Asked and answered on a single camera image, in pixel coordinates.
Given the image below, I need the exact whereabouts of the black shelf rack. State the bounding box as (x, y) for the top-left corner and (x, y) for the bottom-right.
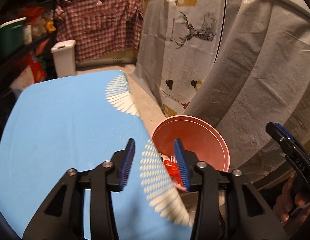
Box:
(0, 0), (59, 98)

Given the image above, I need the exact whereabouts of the white cup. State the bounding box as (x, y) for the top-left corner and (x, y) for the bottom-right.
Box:
(23, 25), (33, 44)

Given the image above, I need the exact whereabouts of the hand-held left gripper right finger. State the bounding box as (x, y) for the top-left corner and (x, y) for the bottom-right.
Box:
(174, 138), (288, 240)

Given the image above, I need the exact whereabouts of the blue patterned tablecloth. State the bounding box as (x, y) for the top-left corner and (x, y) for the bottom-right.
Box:
(0, 70), (193, 240)

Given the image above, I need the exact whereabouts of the red plastic bag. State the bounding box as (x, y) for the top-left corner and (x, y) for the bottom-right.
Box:
(163, 159), (183, 187)

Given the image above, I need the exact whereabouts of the orange plastic bag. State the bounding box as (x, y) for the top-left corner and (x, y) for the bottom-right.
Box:
(21, 6), (44, 24)

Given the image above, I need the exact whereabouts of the pink plastic bin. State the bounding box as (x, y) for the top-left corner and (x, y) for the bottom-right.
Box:
(151, 115), (231, 193)

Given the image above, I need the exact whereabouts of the white pedal bin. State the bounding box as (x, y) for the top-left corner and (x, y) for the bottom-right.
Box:
(50, 39), (76, 78)

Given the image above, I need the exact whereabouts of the red and white sack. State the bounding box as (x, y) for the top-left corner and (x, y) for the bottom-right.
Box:
(10, 52), (48, 90)

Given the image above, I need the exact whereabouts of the green storage box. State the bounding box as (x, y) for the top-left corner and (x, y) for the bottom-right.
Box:
(0, 17), (26, 58)

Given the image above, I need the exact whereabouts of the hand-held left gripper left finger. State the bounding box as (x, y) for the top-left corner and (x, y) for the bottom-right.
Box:
(22, 138), (136, 240)

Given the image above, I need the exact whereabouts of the grey cloth cover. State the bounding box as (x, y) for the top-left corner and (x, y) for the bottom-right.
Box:
(184, 0), (310, 180)

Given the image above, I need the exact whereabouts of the red plaid shirt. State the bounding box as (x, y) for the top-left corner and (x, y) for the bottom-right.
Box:
(55, 0), (144, 63)

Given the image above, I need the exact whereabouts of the white deer print cloth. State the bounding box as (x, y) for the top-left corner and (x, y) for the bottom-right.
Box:
(135, 0), (227, 118)

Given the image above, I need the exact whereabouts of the person's right hand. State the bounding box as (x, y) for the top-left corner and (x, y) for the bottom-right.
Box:
(272, 172), (310, 223)

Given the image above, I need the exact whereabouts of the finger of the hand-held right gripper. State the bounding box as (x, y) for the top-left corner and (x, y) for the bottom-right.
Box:
(274, 122), (295, 144)
(266, 122), (287, 147)

